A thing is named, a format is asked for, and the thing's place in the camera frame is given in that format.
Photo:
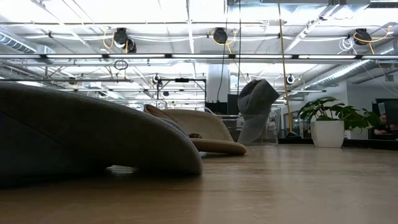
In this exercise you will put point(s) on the khaki baseball cap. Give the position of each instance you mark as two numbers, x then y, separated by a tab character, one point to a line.
202	124

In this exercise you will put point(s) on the grey baseball cap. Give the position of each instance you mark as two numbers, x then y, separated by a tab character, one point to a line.
258	99
93	130

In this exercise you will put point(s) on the white building pillar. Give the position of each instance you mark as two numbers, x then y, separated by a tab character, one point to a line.
217	81

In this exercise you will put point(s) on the long ceiling light strip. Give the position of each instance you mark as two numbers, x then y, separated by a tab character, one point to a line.
199	56

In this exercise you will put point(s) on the wide clear plastic bin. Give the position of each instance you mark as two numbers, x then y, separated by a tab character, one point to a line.
273	130

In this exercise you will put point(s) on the green plant in white pot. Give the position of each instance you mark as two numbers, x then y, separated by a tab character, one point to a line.
326	133

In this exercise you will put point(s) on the person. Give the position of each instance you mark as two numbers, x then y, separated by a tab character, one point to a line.
383	121

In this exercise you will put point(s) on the black background rig frame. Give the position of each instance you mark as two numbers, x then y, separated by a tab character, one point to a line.
182	80

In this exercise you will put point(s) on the silver ventilation duct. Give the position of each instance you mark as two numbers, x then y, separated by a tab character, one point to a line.
342	73

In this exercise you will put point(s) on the black aluminium table frame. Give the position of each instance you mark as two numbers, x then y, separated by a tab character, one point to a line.
357	143

